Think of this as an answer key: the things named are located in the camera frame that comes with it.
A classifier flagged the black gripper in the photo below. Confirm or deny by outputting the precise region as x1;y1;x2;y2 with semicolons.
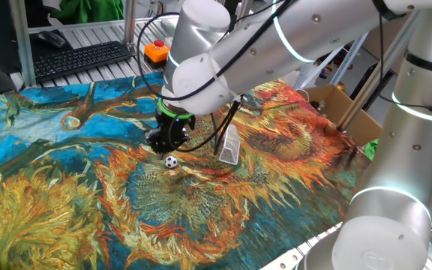
145;111;197;155

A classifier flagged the sunflower painting tablecloth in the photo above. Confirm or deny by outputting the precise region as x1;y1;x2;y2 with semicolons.
0;70;373;270

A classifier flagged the orange emergency stop box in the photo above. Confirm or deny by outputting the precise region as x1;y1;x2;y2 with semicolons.
143;39;171;70

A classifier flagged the black keyboard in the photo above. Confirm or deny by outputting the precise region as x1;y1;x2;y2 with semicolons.
31;40;134;83

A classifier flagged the green cloth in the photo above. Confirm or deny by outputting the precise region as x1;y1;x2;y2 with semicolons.
49;0;125;26
364;138;380;161

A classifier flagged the black computer mouse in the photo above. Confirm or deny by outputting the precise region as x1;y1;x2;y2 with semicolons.
37;29;67;49

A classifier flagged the open cardboard box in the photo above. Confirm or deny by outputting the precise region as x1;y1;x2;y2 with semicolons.
304;84;384;147

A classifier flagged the white metal rack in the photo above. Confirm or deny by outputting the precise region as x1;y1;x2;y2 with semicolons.
294;31;369;89

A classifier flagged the black flat panel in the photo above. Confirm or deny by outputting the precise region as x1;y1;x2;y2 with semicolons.
350;63;395;112

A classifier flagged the large brown carton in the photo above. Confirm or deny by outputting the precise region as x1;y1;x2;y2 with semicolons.
361;18;408;74

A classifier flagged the green flange ring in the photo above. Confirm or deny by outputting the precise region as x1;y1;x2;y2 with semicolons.
157;97;195;121

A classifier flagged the aluminium frame strut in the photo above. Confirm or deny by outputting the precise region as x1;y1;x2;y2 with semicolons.
8;0;37;89
337;10;422;131
123;0;138;46

